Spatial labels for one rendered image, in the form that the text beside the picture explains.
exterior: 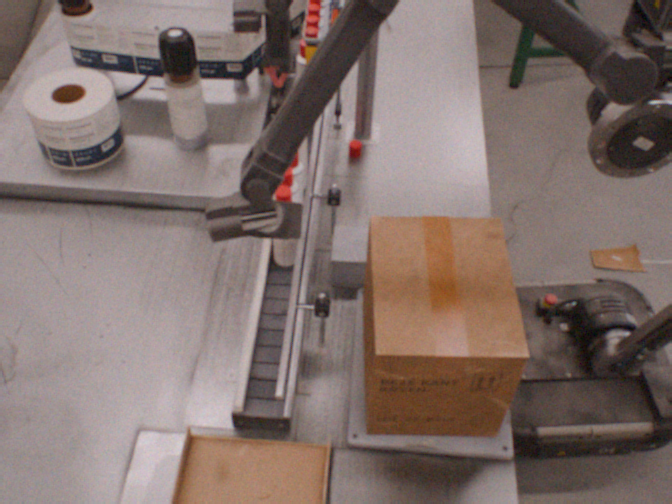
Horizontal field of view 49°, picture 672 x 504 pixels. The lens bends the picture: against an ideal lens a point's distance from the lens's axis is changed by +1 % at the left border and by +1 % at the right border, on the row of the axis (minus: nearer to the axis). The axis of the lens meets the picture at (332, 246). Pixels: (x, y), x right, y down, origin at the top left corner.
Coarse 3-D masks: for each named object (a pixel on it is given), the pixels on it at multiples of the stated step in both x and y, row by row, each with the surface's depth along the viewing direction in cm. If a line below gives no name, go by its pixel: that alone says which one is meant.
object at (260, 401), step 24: (336, 0) 227; (312, 192) 171; (264, 288) 152; (288, 288) 152; (264, 312) 148; (264, 336) 144; (264, 360) 141; (288, 360) 141; (264, 384) 137; (264, 408) 134
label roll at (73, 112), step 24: (72, 72) 176; (96, 72) 176; (24, 96) 169; (48, 96) 169; (72, 96) 175; (96, 96) 170; (48, 120) 164; (72, 120) 164; (96, 120) 168; (120, 120) 178; (48, 144) 170; (72, 144) 169; (96, 144) 172; (120, 144) 179; (72, 168) 174
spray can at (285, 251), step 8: (280, 192) 142; (288, 192) 142; (280, 200) 142; (288, 200) 142; (280, 240) 150; (288, 240) 149; (296, 240) 152; (280, 248) 151; (288, 248) 151; (296, 248) 153; (280, 256) 153; (288, 256) 153; (280, 264) 155; (288, 264) 155
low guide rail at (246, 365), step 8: (296, 80) 194; (272, 240) 159; (264, 248) 155; (264, 256) 153; (264, 264) 152; (264, 272) 150; (264, 280) 149; (256, 296) 146; (256, 304) 145; (256, 312) 144; (256, 320) 143; (256, 328) 142; (248, 336) 140; (248, 344) 139; (248, 352) 138; (248, 360) 136; (248, 368) 136; (240, 376) 134; (248, 376) 135; (240, 384) 133; (240, 392) 132; (240, 400) 131; (240, 408) 131
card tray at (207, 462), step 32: (192, 448) 133; (224, 448) 134; (256, 448) 134; (288, 448) 134; (320, 448) 134; (192, 480) 129; (224, 480) 130; (256, 480) 130; (288, 480) 130; (320, 480) 130
